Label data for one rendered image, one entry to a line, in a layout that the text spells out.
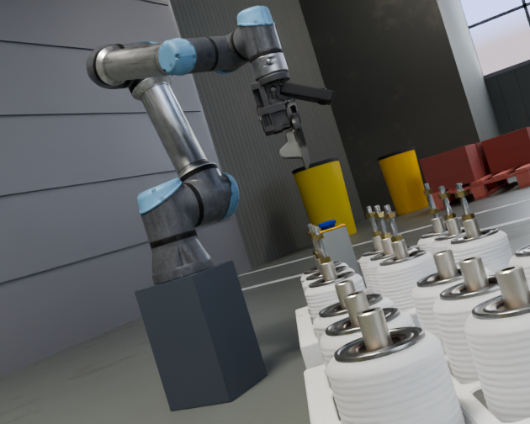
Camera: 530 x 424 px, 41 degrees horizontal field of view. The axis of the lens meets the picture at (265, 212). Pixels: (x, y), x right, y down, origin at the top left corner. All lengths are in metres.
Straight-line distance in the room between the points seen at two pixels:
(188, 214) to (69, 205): 2.69
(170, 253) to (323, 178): 4.63
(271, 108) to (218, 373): 0.61
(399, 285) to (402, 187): 5.98
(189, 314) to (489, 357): 1.12
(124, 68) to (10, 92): 2.66
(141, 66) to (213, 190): 0.35
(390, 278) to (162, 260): 0.72
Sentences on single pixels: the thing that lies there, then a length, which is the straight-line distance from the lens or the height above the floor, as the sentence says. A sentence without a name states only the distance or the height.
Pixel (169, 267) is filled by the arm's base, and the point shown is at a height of 0.33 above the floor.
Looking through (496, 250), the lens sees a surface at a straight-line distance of 1.13.
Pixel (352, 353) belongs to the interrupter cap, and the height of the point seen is 0.25.
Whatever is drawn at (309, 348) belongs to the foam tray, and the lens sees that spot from 1.06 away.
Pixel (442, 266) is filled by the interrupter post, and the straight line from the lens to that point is 0.82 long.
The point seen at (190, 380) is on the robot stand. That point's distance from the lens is 1.69.
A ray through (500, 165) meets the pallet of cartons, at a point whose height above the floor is 0.20.
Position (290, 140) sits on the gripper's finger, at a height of 0.52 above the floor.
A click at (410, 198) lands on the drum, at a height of 0.13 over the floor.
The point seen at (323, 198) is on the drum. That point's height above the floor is 0.39.
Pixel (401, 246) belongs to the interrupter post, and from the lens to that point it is 1.13.
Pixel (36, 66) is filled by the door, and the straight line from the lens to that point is 4.57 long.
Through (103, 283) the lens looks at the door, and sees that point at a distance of 4.40.
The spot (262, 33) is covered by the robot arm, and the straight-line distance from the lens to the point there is 1.54.
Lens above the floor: 0.38
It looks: level
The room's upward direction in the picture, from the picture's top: 17 degrees counter-clockwise
